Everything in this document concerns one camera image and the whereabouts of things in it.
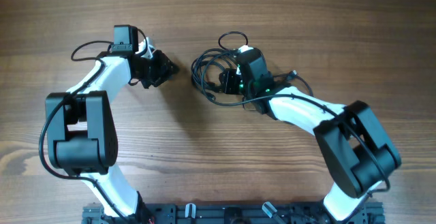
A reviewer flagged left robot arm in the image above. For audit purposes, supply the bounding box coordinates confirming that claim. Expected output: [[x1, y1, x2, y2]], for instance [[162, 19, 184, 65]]
[[39, 25, 178, 223]]

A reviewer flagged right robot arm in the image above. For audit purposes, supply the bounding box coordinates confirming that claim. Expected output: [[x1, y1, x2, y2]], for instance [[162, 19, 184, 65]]
[[220, 45, 401, 223]]

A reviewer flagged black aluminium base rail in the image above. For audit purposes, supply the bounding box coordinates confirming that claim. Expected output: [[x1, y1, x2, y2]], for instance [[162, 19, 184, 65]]
[[81, 202, 386, 224]]

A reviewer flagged left camera cable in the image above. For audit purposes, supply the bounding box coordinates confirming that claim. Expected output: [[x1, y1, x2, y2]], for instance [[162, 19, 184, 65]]
[[38, 40, 137, 224]]

